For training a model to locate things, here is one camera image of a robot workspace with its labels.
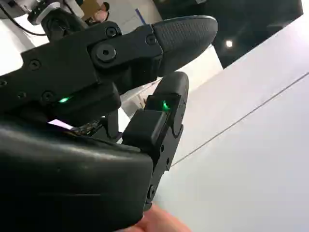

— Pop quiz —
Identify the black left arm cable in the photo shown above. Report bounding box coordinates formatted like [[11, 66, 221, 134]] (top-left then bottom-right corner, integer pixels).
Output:
[[0, 4, 47, 37]]

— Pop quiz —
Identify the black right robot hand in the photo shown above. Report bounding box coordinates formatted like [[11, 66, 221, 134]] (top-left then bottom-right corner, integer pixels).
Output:
[[0, 14, 219, 232]]

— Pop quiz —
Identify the person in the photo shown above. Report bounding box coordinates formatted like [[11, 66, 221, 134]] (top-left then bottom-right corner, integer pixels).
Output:
[[92, 1, 111, 24]]

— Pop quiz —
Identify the orange white bread ring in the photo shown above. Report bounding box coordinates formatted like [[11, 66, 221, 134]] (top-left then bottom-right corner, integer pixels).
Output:
[[134, 204, 194, 232]]

